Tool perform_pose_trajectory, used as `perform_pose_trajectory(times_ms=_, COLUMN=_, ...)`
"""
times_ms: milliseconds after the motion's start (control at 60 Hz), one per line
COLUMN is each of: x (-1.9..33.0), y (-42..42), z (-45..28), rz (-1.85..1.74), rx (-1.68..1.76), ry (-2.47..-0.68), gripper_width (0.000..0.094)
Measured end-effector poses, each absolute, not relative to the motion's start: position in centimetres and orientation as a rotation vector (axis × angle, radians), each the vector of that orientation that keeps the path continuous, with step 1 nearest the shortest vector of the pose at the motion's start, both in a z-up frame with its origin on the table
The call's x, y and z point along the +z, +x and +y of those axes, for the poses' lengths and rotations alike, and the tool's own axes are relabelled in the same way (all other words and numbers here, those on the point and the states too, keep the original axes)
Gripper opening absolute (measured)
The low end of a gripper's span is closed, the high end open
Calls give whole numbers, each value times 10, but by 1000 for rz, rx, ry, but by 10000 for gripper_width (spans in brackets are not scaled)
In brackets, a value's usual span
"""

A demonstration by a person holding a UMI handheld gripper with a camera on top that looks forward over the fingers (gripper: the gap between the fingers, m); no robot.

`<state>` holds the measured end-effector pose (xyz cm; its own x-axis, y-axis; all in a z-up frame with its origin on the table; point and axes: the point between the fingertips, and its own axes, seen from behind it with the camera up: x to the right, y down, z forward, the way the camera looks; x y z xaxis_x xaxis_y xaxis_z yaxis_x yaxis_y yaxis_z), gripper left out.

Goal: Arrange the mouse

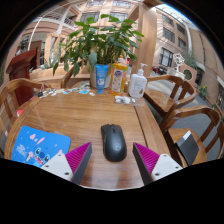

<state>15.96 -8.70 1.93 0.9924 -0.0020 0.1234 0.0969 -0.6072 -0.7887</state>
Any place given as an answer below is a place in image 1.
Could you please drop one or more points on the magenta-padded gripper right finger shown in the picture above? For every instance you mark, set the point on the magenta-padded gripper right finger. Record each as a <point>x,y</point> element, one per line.
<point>165,166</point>

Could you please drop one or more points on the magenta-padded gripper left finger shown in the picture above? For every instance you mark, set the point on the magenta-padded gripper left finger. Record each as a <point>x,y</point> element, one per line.
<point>56,165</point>

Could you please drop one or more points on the black computer mouse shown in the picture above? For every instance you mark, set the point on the black computer mouse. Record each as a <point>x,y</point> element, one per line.
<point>114,143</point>

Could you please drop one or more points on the blue cartoon mouse pad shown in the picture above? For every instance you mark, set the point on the blue cartoon mouse pad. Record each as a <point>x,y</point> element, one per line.
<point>36,143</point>

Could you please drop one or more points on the black notebook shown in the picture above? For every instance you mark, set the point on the black notebook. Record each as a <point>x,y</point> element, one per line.
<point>188,148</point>

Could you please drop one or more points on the wooden armchair with black notebook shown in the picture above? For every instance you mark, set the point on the wooden armchair with black notebook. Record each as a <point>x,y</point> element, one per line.
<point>176,135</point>

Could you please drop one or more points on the wooden armchair with empty seat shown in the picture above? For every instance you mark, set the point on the wooden armchair with empty seat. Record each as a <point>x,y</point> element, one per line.
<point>160,100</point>

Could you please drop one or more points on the yellow flowering plant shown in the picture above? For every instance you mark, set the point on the yellow flowering plant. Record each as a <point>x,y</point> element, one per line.
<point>203,91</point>

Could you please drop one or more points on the white pump bottle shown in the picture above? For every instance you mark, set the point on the white pump bottle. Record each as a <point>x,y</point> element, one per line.
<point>137,85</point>

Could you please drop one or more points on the wooden armchair with red bag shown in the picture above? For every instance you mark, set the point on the wooden armchair with red bag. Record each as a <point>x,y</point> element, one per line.
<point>15,85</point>

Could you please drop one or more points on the wooden chair behind plant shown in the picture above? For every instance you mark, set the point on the wooden chair behind plant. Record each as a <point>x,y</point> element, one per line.
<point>68,75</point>

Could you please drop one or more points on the blue tube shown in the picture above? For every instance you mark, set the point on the blue tube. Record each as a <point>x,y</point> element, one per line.
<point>101,76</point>

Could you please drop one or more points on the yellow liquid soap bottle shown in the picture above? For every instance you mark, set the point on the yellow liquid soap bottle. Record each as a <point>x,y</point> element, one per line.
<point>118,78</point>

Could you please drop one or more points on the spiky green aloe plant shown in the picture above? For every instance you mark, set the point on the spiky green aloe plant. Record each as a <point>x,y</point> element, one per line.
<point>51,62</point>

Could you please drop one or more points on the white outdoor sculpture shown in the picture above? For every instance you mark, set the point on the white outdoor sculpture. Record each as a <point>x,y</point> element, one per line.
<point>179,61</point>

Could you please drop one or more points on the green plant in white pot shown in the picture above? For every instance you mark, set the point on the green plant in white pot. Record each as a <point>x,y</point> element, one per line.
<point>100,40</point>

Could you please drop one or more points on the dark red wooden pedestal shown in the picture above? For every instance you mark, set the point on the dark red wooden pedestal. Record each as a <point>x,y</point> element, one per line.
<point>21,71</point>

